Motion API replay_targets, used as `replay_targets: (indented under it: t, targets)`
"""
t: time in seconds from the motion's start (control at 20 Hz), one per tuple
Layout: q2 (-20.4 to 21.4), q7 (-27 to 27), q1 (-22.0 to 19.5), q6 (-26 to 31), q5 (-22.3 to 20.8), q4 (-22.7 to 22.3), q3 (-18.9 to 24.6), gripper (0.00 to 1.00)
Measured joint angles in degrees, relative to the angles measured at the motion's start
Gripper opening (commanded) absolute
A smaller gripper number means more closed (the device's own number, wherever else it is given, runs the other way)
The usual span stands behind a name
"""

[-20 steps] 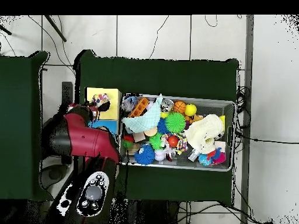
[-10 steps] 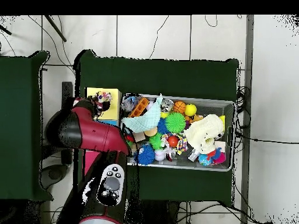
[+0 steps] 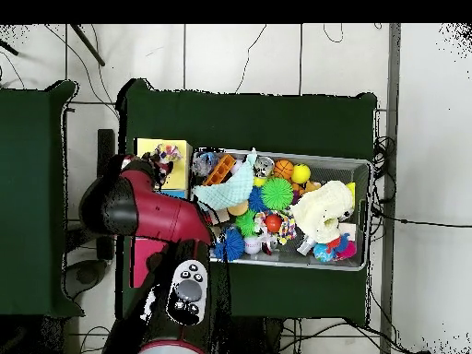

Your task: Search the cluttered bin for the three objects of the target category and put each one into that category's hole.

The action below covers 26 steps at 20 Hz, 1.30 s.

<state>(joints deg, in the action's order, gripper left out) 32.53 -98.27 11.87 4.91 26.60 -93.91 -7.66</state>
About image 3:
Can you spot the mint green waffle cloth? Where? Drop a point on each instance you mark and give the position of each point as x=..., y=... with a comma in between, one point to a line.
x=228, y=192

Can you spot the white colourful spotted cloth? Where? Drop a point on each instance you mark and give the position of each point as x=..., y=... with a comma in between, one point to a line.
x=286, y=227

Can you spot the colourful patterned cloth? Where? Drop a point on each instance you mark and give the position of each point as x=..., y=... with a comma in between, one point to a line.
x=168, y=153

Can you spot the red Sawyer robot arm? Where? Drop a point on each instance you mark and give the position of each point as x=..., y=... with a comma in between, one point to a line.
x=147, y=214

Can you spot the wooden three-hole box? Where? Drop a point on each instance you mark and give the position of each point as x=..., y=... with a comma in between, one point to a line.
x=147, y=147

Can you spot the clear mesh bin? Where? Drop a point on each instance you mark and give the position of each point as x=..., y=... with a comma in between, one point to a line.
x=361, y=177

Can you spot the round wooden disc toy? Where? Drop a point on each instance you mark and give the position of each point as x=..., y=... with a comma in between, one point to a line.
x=237, y=209

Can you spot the silver drink can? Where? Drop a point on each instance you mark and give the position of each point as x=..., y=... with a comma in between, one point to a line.
x=264, y=166

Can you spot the green spiky ball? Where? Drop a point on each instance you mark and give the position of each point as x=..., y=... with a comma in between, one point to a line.
x=277, y=193

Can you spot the large blue spiky ball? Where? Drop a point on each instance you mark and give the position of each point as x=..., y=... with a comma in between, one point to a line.
x=230, y=245

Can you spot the small orange basketball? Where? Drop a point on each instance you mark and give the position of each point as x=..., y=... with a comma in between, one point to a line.
x=283, y=169

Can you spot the yellow ball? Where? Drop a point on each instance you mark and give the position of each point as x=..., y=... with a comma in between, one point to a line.
x=301, y=174

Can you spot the cream waffle cloth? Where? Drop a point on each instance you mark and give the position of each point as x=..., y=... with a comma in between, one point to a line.
x=324, y=206

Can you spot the black panel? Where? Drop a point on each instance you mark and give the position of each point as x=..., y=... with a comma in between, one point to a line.
x=106, y=144

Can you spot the black rod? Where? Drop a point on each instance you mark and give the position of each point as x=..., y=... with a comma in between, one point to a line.
x=88, y=46

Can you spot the green side table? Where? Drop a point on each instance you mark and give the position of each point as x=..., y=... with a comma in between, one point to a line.
x=29, y=147

